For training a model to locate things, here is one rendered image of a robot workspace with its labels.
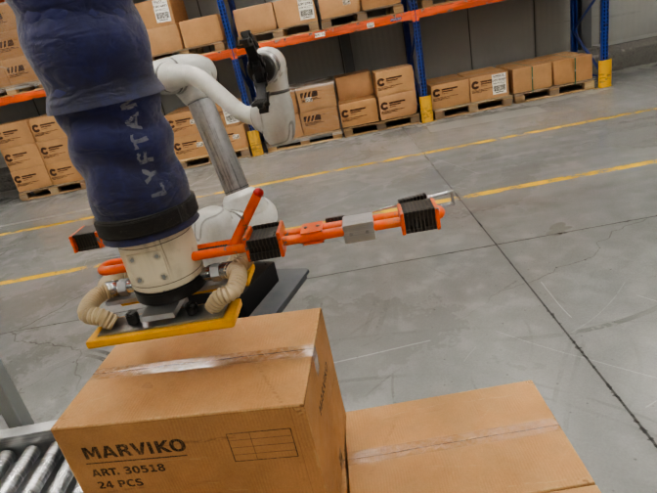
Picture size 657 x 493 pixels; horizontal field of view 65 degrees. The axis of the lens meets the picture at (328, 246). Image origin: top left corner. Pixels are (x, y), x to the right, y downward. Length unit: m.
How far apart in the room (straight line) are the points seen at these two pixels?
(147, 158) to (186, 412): 0.55
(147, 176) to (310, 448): 0.68
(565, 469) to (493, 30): 8.91
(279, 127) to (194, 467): 0.96
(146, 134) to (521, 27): 9.26
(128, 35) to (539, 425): 1.39
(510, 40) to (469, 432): 8.89
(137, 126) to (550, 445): 1.28
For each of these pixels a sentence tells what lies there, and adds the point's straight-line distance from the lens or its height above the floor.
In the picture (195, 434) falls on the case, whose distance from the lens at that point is 1.27.
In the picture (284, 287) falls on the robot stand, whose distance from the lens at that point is 2.07.
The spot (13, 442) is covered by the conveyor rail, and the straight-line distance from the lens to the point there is 2.19.
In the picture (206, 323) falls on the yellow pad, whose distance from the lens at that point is 1.16.
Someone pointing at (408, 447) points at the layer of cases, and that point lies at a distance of 1.58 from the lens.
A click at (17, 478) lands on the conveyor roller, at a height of 0.54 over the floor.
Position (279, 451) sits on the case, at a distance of 1.25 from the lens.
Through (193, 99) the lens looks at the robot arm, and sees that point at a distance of 2.10.
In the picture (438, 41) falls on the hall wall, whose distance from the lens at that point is 9.73.
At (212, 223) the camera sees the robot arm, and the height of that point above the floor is 1.09.
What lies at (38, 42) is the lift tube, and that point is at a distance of 1.13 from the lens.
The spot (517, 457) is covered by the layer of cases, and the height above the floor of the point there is 0.54.
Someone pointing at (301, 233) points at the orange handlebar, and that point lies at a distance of 1.15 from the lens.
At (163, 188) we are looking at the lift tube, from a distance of 1.14.
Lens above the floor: 1.66
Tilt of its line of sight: 23 degrees down
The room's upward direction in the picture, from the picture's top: 12 degrees counter-clockwise
